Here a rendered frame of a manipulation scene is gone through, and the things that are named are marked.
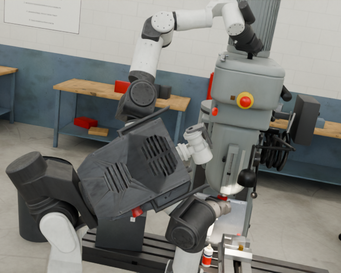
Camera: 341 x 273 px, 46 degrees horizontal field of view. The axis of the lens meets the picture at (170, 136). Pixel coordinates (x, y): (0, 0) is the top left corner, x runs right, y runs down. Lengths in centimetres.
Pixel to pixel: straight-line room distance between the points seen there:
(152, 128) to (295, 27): 493
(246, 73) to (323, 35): 457
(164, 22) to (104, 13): 480
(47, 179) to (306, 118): 122
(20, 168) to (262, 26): 116
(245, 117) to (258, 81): 18
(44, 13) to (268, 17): 498
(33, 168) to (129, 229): 78
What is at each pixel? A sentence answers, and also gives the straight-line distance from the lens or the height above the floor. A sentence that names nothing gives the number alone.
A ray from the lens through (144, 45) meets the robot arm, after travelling 138.
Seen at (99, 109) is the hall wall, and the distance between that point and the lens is 634.
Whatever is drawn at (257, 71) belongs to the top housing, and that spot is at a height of 187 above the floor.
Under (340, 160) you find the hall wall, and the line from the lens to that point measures 640.
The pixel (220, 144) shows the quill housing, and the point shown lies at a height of 153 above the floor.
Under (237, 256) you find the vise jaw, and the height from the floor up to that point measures 103.
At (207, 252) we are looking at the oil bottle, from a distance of 190.
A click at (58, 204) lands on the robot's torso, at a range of 128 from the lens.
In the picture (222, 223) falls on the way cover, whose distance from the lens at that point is 225.
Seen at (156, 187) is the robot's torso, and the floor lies 156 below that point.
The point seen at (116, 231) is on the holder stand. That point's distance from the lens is 191.
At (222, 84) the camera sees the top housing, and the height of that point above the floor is 180.
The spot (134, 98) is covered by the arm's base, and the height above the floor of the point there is 175.
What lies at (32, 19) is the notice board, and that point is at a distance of 660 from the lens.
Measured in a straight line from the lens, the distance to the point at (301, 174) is 564.
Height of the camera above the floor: 202
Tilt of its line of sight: 17 degrees down
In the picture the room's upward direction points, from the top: 8 degrees clockwise
